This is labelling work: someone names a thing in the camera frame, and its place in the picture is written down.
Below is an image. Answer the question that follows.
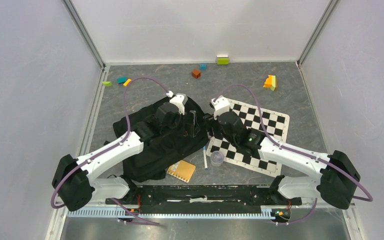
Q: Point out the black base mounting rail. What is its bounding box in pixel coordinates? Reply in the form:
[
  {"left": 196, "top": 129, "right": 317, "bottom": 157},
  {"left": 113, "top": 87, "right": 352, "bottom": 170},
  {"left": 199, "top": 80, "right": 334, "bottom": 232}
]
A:
[{"left": 118, "top": 185, "right": 302, "bottom": 214}]

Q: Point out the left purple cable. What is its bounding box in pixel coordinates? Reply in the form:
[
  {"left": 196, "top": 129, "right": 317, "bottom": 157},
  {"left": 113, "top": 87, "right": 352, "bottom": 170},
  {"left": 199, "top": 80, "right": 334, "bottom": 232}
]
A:
[{"left": 50, "top": 76, "right": 173, "bottom": 210}]

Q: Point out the brown cube block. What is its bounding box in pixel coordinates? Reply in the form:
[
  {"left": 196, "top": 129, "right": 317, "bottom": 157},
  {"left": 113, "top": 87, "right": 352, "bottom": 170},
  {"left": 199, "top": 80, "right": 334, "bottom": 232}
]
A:
[{"left": 191, "top": 69, "right": 201, "bottom": 79}]

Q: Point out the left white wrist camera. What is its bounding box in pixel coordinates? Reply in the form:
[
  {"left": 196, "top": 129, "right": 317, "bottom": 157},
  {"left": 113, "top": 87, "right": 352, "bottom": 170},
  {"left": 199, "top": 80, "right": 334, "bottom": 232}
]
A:
[{"left": 166, "top": 90, "right": 188, "bottom": 115}]

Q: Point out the orange stepped block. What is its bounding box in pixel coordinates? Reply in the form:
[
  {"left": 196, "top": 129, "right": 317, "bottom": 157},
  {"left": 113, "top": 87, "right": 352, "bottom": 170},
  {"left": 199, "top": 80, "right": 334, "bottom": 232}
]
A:
[{"left": 263, "top": 75, "right": 275, "bottom": 89}]

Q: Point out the black student backpack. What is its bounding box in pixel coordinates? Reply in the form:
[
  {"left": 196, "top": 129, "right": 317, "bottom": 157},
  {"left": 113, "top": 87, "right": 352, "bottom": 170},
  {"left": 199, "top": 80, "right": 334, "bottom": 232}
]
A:
[{"left": 121, "top": 97, "right": 209, "bottom": 183}]

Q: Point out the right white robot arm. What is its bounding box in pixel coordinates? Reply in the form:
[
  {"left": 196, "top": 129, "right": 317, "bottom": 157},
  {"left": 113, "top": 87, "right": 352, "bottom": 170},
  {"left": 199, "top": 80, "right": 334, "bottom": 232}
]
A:
[{"left": 203, "top": 111, "right": 361, "bottom": 210}]

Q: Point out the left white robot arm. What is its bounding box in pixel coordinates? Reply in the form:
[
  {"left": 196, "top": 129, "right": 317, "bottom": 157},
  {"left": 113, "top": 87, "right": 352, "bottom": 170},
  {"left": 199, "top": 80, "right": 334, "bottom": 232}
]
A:
[{"left": 51, "top": 98, "right": 208, "bottom": 211}]

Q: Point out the clear paperclip jar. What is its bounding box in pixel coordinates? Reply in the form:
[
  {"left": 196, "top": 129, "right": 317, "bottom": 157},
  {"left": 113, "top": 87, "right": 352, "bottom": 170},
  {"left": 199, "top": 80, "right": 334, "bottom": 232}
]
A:
[{"left": 210, "top": 150, "right": 225, "bottom": 167}]

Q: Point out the black white chessboard mat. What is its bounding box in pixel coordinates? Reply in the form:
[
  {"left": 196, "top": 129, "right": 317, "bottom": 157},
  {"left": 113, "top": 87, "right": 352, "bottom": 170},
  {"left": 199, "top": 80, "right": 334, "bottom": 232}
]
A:
[{"left": 206, "top": 98, "right": 290, "bottom": 177}]

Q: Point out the green half-round block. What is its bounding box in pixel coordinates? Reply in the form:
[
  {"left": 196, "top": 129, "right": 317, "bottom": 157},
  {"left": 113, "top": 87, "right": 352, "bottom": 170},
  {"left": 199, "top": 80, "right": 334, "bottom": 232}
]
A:
[{"left": 102, "top": 81, "right": 112, "bottom": 87}]

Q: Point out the white blue marker pen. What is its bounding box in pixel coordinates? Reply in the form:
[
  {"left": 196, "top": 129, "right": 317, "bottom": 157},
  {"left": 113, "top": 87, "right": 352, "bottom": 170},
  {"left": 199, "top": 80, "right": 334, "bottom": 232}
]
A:
[{"left": 202, "top": 146, "right": 209, "bottom": 170}]

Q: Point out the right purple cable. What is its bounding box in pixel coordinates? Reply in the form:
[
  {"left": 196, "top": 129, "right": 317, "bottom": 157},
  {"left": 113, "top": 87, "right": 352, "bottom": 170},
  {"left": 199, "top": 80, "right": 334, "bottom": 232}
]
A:
[{"left": 213, "top": 83, "right": 374, "bottom": 203}]

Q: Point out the yellow small block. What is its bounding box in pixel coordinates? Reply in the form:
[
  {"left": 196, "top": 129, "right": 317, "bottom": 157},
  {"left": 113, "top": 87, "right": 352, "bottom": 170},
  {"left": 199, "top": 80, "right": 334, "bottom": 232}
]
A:
[{"left": 123, "top": 78, "right": 132, "bottom": 87}]

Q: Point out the white cable duct strip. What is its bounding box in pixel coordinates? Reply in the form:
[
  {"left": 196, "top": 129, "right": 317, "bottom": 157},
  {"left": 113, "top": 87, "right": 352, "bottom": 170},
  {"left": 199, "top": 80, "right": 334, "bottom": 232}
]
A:
[{"left": 66, "top": 206, "right": 279, "bottom": 220}]

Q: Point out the yellow-green block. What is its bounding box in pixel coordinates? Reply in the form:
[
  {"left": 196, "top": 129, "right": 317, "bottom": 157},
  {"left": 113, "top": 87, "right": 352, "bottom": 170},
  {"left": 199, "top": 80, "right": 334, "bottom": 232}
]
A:
[{"left": 270, "top": 75, "right": 278, "bottom": 91}]

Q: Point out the green white block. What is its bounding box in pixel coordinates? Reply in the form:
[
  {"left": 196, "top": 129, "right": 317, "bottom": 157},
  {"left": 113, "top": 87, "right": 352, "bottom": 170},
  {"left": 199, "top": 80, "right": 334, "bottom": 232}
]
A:
[{"left": 216, "top": 54, "right": 230, "bottom": 65}]

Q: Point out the purple cable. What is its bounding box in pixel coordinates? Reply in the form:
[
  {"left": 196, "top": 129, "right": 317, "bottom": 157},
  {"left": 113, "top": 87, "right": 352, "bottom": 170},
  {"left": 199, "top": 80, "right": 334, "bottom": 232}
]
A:
[
  {"left": 50, "top": 76, "right": 173, "bottom": 210},
  {"left": 213, "top": 83, "right": 374, "bottom": 203}
]

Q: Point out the teal block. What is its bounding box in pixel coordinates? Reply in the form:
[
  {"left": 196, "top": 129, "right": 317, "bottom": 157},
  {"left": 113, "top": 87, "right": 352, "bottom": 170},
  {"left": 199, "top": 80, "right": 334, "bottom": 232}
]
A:
[{"left": 117, "top": 76, "right": 128, "bottom": 84}]

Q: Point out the small blue cube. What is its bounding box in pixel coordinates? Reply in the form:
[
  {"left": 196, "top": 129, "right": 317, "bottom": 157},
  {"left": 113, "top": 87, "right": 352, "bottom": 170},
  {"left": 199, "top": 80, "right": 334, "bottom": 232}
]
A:
[{"left": 199, "top": 63, "right": 207, "bottom": 70}]

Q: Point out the brown spiral notebook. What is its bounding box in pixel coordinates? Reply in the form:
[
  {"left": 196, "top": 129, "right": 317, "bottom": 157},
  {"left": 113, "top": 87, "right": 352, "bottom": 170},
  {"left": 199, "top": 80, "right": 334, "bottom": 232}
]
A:
[{"left": 167, "top": 160, "right": 196, "bottom": 183}]

